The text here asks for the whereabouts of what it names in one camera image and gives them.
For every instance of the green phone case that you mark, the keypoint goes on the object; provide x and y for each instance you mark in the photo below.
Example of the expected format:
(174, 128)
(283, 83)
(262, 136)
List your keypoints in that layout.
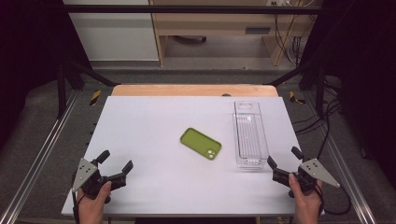
(197, 141)

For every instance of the white cabinet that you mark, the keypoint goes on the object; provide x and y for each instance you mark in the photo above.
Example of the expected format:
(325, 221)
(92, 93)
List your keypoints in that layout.
(118, 37)

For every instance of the aluminium rail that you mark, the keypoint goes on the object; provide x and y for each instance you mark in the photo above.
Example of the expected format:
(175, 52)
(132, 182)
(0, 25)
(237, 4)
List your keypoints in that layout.
(345, 174)
(40, 155)

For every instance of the white power strip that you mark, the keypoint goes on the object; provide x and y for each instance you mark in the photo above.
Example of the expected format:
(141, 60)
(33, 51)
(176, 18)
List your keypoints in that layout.
(278, 2)

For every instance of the clear plastic container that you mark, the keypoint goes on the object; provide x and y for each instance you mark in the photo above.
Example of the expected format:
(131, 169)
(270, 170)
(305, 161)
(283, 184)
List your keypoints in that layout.
(250, 137)

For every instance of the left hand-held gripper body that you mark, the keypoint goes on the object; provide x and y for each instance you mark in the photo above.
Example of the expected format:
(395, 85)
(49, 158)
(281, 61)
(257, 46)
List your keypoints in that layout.
(90, 180)

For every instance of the black frame crossbar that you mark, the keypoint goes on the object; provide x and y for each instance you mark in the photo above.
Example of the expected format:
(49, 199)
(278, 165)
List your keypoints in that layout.
(186, 9)

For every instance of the yellow black tape strip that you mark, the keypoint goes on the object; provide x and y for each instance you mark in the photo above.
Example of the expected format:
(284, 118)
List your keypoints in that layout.
(292, 97)
(95, 97)

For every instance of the black curtain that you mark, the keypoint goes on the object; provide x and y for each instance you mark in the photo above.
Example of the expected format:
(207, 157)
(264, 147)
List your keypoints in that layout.
(28, 62)
(364, 77)

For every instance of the person's left hand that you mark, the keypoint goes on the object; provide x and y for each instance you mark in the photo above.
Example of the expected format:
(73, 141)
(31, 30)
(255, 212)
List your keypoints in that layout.
(91, 210)

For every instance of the wooden table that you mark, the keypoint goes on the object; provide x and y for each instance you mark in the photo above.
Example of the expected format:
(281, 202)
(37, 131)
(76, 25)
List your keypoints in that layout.
(186, 90)

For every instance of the black frame strut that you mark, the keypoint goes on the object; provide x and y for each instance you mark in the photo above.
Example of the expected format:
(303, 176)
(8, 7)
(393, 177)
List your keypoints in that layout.
(295, 74)
(90, 74)

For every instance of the person's right hand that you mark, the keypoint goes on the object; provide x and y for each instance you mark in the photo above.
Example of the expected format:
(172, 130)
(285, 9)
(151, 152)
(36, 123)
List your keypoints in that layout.
(306, 207)

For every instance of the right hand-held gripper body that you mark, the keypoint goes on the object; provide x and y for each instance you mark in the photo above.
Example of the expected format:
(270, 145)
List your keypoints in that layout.
(317, 170)

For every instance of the grey desk label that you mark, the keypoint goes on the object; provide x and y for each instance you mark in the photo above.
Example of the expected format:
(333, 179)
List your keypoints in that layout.
(257, 30)

